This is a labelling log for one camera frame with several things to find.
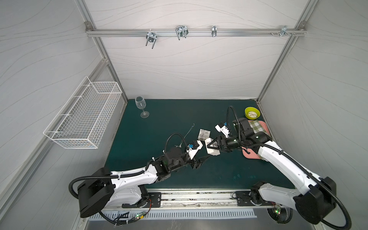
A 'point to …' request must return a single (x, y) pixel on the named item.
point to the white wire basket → (84, 119)
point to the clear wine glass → (141, 103)
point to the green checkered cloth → (256, 126)
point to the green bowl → (252, 113)
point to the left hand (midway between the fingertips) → (206, 151)
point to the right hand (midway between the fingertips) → (210, 147)
